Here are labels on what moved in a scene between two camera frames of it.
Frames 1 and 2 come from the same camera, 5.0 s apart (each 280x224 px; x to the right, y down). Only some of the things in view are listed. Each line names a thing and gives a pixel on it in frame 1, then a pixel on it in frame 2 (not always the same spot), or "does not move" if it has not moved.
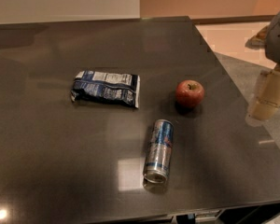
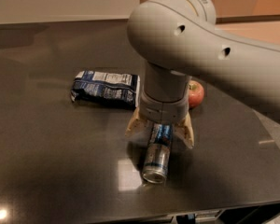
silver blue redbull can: (159, 155) does not move
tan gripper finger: (273, 92) -> (185, 131)
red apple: (189, 92) does not move
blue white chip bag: (119, 88) does not move
